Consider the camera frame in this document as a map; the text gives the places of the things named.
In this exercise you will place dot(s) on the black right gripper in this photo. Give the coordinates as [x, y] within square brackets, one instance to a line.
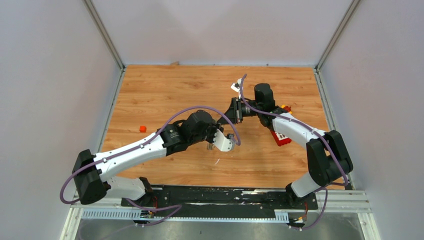
[234, 117]

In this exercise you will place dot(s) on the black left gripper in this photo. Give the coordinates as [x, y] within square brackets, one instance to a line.
[214, 126]

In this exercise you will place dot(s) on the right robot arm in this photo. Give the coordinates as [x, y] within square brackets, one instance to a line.
[327, 156]

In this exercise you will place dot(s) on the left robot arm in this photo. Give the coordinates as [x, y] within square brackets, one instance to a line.
[95, 174]

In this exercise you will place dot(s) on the toy brick car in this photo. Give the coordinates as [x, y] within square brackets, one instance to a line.
[286, 109]

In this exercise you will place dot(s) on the orange cube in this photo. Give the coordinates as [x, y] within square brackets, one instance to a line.
[142, 129]

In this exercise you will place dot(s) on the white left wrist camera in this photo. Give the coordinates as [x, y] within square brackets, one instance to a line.
[224, 143]

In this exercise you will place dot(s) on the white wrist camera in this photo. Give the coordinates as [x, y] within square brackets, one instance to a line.
[235, 86]
[224, 143]

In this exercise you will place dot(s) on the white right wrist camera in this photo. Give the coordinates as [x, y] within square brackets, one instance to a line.
[235, 86]

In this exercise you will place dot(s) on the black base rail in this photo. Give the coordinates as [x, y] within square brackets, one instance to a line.
[222, 202]

